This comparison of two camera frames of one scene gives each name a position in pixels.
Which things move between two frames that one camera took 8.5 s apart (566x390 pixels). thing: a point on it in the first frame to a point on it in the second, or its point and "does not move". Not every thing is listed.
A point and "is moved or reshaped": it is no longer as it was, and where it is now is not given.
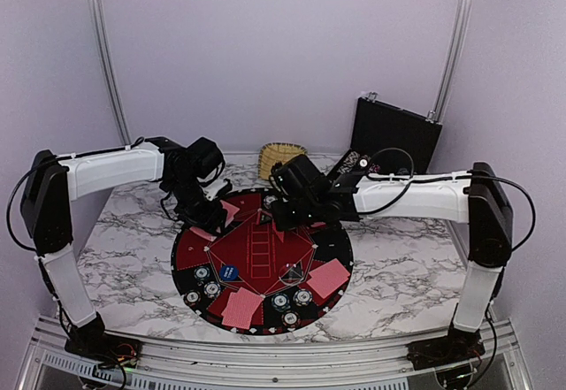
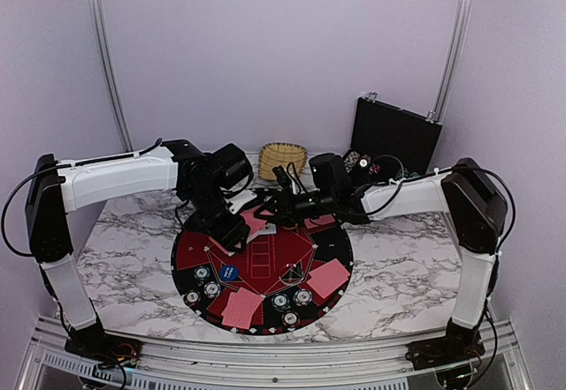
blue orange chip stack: (211, 289) does not move
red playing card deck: (230, 210) is moved or reshaped
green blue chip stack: (201, 273) does not move
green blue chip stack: (280, 302) does not move
